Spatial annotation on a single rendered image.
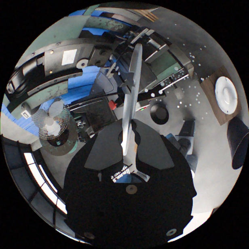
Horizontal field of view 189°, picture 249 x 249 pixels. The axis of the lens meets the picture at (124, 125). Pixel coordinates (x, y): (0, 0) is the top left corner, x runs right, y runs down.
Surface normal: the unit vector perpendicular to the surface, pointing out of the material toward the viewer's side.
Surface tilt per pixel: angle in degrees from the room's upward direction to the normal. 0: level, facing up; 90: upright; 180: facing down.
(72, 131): 90
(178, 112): 0
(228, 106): 0
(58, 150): 90
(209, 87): 0
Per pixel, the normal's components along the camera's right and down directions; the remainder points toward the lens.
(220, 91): -0.72, 0.37
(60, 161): 0.53, -0.26
